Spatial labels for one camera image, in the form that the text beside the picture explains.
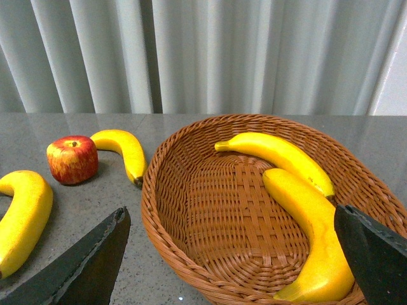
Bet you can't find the grey white curtain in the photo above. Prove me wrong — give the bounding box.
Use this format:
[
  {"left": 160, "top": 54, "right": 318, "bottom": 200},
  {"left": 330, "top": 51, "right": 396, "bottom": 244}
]
[{"left": 1, "top": 1, "right": 406, "bottom": 116}]

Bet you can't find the brown wicker basket right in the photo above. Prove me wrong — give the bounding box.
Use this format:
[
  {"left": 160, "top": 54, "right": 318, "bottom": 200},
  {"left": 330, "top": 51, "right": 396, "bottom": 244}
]
[{"left": 141, "top": 114, "right": 406, "bottom": 304}]

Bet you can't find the red yellow apple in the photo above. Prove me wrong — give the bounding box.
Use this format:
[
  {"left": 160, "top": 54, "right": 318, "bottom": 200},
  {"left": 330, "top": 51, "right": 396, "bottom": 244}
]
[{"left": 46, "top": 135, "right": 99, "bottom": 185}]

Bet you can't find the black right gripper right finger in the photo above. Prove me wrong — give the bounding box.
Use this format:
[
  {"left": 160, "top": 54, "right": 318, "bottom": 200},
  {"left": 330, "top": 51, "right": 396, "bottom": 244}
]
[{"left": 334, "top": 205, "right": 406, "bottom": 304}]

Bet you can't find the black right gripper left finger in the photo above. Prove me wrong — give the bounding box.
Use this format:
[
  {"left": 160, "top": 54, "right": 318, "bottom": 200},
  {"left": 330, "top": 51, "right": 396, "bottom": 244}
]
[{"left": 1, "top": 207, "right": 131, "bottom": 304}]

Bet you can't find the yellow banana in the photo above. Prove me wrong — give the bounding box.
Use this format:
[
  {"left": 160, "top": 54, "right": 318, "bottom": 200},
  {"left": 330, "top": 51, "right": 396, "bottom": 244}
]
[
  {"left": 1, "top": 170, "right": 53, "bottom": 279},
  {"left": 262, "top": 168, "right": 354, "bottom": 302},
  {"left": 90, "top": 129, "right": 148, "bottom": 187},
  {"left": 214, "top": 132, "right": 335, "bottom": 198}
]

